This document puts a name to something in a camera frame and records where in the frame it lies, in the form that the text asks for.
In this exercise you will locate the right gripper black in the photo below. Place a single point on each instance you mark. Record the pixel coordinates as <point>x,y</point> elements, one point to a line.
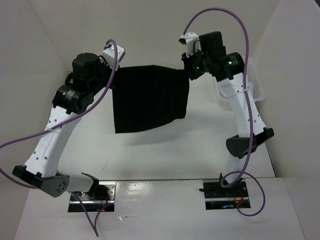
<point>191,74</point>

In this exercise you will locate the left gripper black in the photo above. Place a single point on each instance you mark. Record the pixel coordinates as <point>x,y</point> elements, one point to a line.
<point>103,63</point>

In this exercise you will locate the black skirt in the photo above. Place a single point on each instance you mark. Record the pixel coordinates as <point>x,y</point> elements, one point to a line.
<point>148,97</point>

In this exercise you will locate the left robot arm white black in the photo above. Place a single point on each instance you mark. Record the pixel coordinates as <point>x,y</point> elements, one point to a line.
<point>68,106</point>

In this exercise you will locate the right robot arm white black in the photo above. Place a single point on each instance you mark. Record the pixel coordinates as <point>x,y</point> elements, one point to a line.
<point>252,131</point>

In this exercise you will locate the white perforated plastic basket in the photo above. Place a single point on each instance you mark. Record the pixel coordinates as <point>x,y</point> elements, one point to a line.
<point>254,84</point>

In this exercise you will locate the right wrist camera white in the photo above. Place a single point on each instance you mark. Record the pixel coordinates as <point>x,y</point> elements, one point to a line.
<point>192,43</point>

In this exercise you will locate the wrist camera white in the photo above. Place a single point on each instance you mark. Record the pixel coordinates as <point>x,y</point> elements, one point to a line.
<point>192,43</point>
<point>109,53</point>

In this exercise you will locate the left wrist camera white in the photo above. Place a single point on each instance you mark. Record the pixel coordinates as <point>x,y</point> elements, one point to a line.
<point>109,53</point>

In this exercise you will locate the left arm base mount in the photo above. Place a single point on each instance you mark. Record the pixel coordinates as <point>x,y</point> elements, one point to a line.
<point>104,199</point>

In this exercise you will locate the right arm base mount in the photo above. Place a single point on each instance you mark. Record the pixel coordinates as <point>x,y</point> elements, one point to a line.
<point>219,198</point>

